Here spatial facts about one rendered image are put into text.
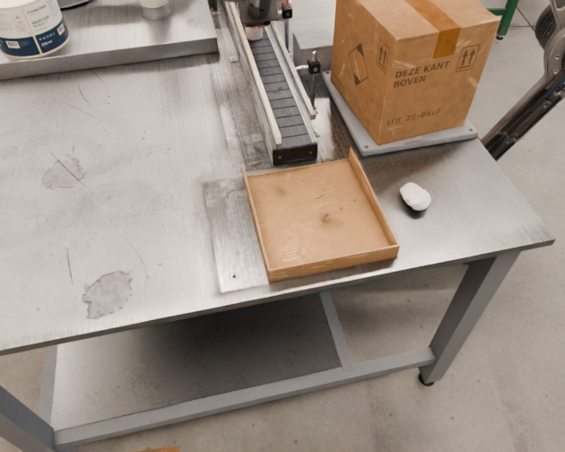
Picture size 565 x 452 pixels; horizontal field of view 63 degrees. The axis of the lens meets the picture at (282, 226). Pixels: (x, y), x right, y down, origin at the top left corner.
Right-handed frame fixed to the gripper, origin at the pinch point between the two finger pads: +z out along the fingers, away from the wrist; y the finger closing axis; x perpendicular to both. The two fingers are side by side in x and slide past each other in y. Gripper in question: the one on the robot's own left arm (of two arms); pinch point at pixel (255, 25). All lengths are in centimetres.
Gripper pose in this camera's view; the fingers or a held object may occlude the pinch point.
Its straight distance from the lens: 145.8
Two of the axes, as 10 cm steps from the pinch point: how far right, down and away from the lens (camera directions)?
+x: 1.8, 9.8, -0.2
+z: -1.5, 0.4, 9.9
